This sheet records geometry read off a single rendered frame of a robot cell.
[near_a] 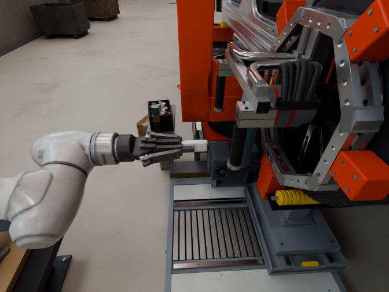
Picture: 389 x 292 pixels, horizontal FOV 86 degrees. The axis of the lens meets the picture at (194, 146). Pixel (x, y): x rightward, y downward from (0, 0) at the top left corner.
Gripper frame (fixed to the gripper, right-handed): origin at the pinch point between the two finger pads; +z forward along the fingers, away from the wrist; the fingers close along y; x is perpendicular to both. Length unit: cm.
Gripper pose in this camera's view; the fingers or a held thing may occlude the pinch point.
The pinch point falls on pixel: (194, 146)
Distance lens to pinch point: 57.5
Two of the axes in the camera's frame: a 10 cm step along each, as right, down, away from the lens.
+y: 0.5, 6.3, -7.7
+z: 10.0, -0.3, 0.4
